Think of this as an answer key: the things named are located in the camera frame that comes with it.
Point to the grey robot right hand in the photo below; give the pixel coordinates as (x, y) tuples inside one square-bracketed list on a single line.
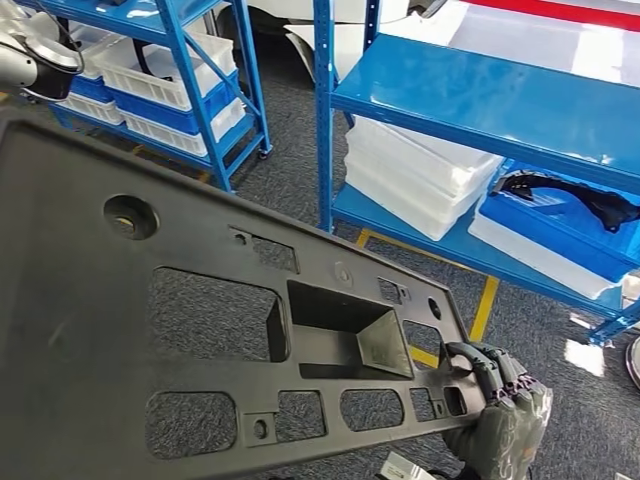
[(510, 430)]

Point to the black plastic license plate bracket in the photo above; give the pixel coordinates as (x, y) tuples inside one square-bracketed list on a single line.
[(75, 331)]

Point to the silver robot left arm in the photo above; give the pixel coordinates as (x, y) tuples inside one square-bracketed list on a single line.
[(20, 66)]

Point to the black curved plastic part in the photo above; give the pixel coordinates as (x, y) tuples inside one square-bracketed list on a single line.
[(600, 205)]

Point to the blue metal shelf rack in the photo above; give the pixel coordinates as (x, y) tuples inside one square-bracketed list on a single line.
[(199, 112), (450, 93)]

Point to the red barrier belt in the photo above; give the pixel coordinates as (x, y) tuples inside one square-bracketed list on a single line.
[(575, 12)]

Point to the white car body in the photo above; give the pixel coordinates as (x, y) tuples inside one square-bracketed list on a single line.
[(350, 40)]

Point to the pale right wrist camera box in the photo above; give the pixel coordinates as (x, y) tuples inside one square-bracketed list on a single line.
[(400, 469)]

